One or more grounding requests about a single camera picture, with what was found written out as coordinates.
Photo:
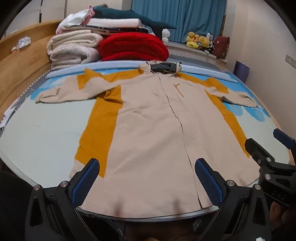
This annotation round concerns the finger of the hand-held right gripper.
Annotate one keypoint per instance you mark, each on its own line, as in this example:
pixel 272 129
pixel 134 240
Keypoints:
pixel 259 151
pixel 285 139

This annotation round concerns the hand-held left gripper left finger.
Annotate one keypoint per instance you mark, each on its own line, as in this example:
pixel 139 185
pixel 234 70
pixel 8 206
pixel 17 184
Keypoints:
pixel 85 183

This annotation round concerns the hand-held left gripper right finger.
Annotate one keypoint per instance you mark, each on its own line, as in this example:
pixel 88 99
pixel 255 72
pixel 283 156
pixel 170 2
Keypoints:
pixel 209 184

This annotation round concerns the beige and mustard long coat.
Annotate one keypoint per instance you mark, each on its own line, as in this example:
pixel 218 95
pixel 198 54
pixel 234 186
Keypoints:
pixel 148 139

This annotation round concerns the person's right hand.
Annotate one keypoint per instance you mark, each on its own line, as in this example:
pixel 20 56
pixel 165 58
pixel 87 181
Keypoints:
pixel 281 215

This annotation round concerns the light blue patterned bed sheet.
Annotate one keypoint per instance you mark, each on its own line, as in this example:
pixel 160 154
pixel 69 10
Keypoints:
pixel 41 129

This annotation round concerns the purple box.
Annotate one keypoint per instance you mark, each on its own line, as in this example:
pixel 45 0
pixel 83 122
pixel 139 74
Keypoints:
pixel 241 71

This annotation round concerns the maroon plush toy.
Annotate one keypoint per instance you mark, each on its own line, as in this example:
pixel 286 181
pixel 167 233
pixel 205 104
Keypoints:
pixel 221 46

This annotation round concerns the yellow plush toy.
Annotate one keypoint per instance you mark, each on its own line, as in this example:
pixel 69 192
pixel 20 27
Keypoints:
pixel 204 41
pixel 192 45
pixel 192 36

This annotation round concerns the wooden headboard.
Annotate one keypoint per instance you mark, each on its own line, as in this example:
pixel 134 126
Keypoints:
pixel 20 67

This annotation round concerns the red folded blanket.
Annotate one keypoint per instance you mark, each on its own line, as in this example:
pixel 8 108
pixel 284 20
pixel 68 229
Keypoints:
pixel 134 47

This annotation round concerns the cream folded quilt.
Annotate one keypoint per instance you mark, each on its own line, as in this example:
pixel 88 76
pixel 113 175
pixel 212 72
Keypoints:
pixel 74 38

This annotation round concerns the small white plush toy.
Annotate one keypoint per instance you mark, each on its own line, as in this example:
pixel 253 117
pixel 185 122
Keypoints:
pixel 166 36

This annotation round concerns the white tissue packet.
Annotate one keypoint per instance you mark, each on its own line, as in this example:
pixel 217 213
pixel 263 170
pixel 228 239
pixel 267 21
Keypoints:
pixel 24 42

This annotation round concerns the blue curtain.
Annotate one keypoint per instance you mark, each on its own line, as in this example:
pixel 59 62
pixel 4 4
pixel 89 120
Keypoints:
pixel 180 16

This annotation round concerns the stack of white folded sheets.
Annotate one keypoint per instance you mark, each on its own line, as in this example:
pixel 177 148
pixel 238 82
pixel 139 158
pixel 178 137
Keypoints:
pixel 111 23

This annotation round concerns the white and pink cloth bundle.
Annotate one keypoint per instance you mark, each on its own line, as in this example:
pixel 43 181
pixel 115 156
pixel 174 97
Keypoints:
pixel 76 16

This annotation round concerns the dark teal garment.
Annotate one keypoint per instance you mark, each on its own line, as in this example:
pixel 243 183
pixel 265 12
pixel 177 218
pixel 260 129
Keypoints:
pixel 148 23

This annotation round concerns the white wall socket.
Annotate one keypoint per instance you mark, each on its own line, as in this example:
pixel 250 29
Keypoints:
pixel 293 63
pixel 288 58

